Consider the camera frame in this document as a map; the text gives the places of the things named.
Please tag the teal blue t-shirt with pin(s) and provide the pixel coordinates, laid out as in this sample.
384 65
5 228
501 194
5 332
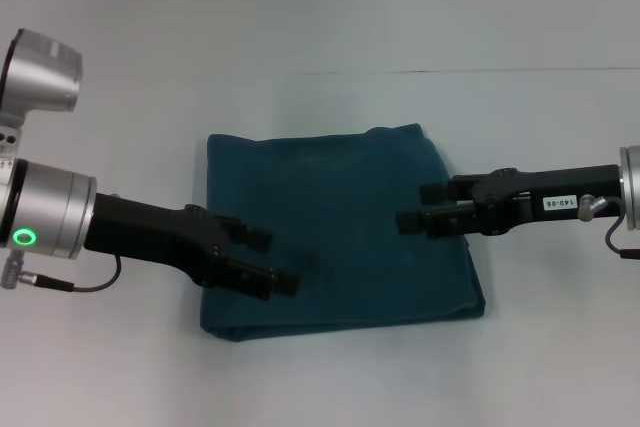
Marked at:
350 272

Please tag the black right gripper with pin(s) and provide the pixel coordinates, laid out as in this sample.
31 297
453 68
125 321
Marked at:
550 202

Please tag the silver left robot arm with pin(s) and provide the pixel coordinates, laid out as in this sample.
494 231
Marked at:
45 207

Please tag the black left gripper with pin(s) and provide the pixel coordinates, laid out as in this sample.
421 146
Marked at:
150 234

